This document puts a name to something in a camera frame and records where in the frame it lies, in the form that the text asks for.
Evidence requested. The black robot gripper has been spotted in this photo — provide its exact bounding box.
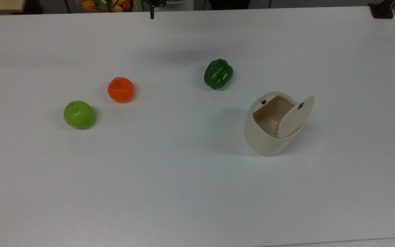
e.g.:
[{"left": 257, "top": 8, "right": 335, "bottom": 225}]
[{"left": 142, "top": 0, "right": 167, "bottom": 20}]

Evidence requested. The cream round bin lid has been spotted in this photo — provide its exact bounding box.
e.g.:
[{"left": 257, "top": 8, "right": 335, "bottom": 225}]
[{"left": 278, "top": 95, "right": 315, "bottom": 139}]

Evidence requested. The cream cylindrical garbage bin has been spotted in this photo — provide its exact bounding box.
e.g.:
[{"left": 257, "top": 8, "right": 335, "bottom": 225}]
[{"left": 244, "top": 91, "right": 305, "bottom": 156}]

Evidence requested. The basket of toy fruit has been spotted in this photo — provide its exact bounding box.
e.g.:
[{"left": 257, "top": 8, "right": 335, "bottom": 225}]
[{"left": 76, "top": 0, "right": 140, "bottom": 13}]

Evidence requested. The orange tangerine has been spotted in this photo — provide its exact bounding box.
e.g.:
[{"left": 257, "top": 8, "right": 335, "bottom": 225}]
[{"left": 107, "top": 77, "right": 135, "bottom": 103}]

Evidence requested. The dark green bell pepper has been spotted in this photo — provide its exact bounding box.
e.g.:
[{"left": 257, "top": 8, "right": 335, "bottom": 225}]
[{"left": 204, "top": 59, "right": 234, "bottom": 90}]

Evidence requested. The light green apple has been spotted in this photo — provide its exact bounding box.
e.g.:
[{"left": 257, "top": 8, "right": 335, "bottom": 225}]
[{"left": 63, "top": 101, "right": 96, "bottom": 130}]

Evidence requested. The black clamp stand base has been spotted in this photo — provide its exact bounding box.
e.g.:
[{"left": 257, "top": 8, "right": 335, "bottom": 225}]
[{"left": 368, "top": 0, "right": 395, "bottom": 19}]

